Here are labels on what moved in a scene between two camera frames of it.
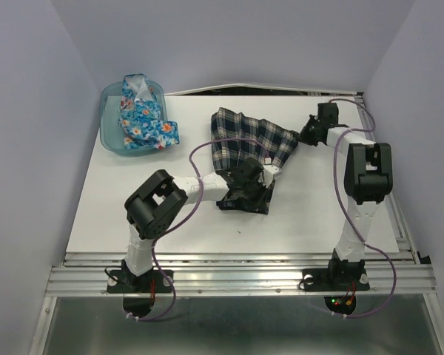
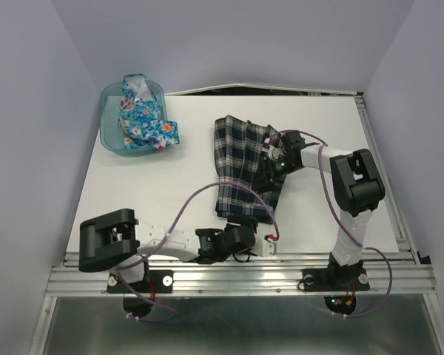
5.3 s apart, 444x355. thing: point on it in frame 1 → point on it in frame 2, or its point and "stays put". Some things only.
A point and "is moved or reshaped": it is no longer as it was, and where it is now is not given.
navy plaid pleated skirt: [280, 142] is moved or reshaped
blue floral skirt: [140, 121] stays put
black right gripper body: [308, 132] → [277, 170]
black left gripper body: [253, 194] → [251, 222]
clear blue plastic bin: [112, 137] stays put
